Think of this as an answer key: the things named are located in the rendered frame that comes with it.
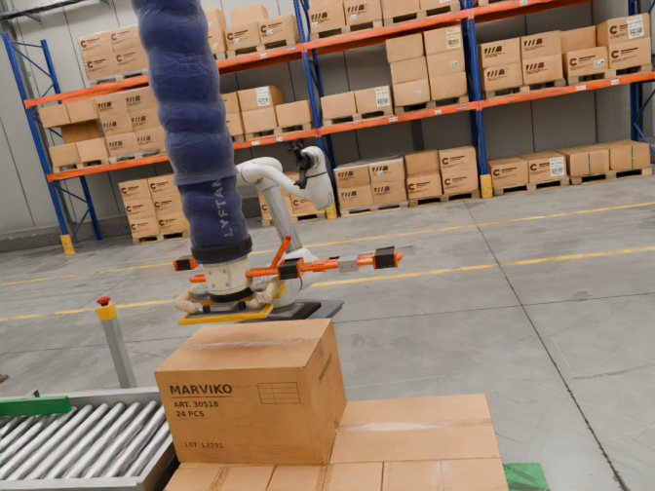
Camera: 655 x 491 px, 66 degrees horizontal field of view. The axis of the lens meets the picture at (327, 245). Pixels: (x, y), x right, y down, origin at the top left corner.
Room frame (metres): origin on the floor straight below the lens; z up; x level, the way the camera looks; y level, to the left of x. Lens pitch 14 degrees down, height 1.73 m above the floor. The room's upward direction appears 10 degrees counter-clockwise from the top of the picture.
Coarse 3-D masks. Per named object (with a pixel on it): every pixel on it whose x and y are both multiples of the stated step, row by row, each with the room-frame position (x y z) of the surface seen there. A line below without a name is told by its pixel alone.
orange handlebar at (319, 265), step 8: (360, 256) 1.75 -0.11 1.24; (368, 256) 1.74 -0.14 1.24; (400, 256) 1.68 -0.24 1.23; (304, 264) 1.79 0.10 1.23; (312, 264) 1.74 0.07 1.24; (320, 264) 1.73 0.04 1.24; (328, 264) 1.73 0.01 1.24; (336, 264) 1.72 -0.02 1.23; (360, 264) 1.70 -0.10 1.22; (368, 264) 1.69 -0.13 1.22; (248, 272) 1.80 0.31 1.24; (256, 272) 1.79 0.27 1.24; (264, 272) 1.78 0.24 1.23; (272, 272) 1.77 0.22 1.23; (192, 280) 1.84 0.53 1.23; (200, 280) 1.84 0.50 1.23
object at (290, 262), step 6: (294, 258) 1.83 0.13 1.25; (300, 258) 1.79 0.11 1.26; (282, 264) 1.80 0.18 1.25; (288, 264) 1.78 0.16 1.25; (294, 264) 1.77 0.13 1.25; (300, 264) 1.76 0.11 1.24; (282, 270) 1.74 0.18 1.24; (288, 270) 1.74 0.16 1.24; (294, 270) 1.74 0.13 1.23; (282, 276) 1.74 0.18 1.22; (288, 276) 1.74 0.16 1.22; (294, 276) 1.73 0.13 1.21; (300, 276) 1.74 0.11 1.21
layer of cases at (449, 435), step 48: (336, 432) 1.75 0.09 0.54; (384, 432) 1.70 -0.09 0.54; (432, 432) 1.65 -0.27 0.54; (480, 432) 1.60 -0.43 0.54; (192, 480) 1.61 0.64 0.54; (240, 480) 1.56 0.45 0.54; (288, 480) 1.52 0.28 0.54; (336, 480) 1.48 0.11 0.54; (384, 480) 1.44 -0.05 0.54; (432, 480) 1.40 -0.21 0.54; (480, 480) 1.36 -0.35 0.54
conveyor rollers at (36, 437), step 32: (32, 416) 2.31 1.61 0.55; (64, 416) 2.26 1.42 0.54; (96, 416) 2.22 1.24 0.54; (128, 416) 2.16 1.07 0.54; (160, 416) 2.11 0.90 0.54; (0, 448) 2.08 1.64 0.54; (32, 448) 2.04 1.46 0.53; (64, 448) 1.98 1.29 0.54; (96, 448) 1.93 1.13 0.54; (128, 448) 1.88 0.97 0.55
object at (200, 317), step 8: (240, 304) 1.72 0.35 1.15; (264, 304) 1.75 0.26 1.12; (272, 304) 1.75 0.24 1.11; (200, 312) 1.78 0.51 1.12; (208, 312) 1.75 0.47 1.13; (216, 312) 1.75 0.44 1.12; (224, 312) 1.73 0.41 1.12; (232, 312) 1.72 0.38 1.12; (240, 312) 1.70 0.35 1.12; (248, 312) 1.69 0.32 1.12; (256, 312) 1.69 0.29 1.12; (264, 312) 1.68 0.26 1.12; (184, 320) 1.74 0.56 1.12; (192, 320) 1.73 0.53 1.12; (200, 320) 1.72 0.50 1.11; (208, 320) 1.71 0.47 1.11; (216, 320) 1.70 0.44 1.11; (224, 320) 1.70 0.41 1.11; (232, 320) 1.69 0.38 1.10; (240, 320) 1.69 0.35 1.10
